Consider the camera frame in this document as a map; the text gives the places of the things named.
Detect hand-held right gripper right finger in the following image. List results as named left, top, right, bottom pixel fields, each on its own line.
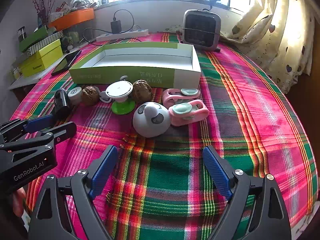
left=202, top=145, right=292, bottom=240

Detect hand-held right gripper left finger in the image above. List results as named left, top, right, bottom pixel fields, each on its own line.
left=27, top=145, right=118, bottom=240

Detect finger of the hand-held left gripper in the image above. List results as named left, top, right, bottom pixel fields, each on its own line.
left=0, top=114, right=56, bottom=143
left=0, top=121, right=77, bottom=154

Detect black battery charger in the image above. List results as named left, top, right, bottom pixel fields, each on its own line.
left=54, top=89, right=72, bottom=117

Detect small white round cap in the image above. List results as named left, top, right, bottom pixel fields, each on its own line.
left=68, top=87, right=83, bottom=105

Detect small brown walnut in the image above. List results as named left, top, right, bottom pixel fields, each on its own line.
left=82, top=86, right=100, bottom=105

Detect pink clip with mint pad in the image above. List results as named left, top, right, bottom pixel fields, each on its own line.
left=162, top=88, right=200, bottom=107
left=168, top=99, right=210, bottom=127

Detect white round panda toy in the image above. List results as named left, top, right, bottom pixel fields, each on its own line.
left=132, top=102, right=172, bottom=138

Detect white charger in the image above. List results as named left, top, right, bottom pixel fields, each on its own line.
left=105, top=81, right=136, bottom=115

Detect white plug with cable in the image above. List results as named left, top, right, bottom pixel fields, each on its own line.
left=99, top=76, right=128, bottom=103

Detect large brown walnut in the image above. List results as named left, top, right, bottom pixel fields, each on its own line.
left=132, top=80, right=153, bottom=105

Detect green and white cardboard box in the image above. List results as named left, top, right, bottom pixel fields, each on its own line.
left=69, top=42, right=202, bottom=88

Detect person's left hand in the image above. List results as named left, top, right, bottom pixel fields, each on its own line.
left=10, top=186, right=28, bottom=217

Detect white side table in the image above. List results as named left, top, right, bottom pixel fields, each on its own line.
left=7, top=65, right=54, bottom=90

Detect black smartphone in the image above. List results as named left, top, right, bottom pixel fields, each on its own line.
left=51, top=49, right=82, bottom=76

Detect yellow-green box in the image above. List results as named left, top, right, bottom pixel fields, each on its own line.
left=19, top=39, right=63, bottom=78

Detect pink green plaid blanket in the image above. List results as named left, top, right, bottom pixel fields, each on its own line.
left=10, top=31, right=318, bottom=240

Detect striped box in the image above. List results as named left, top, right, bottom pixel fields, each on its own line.
left=21, top=30, right=63, bottom=55

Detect dark green box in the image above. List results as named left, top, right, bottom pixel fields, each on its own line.
left=19, top=25, right=49, bottom=53

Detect orange box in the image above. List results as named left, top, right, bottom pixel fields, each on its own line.
left=48, top=7, right=95, bottom=32

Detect black power adapter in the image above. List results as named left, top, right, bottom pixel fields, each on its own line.
left=111, top=17, right=122, bottom=34

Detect colourful paper cards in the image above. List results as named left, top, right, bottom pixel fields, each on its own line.
left=49, top=1, right=73, bottom=22

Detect white power strip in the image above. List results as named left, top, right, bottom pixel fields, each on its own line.
left=96, top=29, right=150, bottom=42

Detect red berry branches vase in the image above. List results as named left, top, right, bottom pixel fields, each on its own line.
left=27, top=0, right=63, bottom=25

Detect white plastic bags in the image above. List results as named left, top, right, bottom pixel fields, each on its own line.
left=67, top=0, right=99, bottom=12

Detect grey space heater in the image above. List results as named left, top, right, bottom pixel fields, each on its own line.
left=182, top=9, right=222, bottom=52

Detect cream heart print curtain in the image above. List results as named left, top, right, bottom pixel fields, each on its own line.
left=220, top=0, right=316, bottom=94

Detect floral pillow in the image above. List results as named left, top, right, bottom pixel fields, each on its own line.
left=164, top=24, right=184, bottom=33

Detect black charging cable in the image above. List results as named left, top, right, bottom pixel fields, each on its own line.
left=82, top=9, right=140, bottom=45

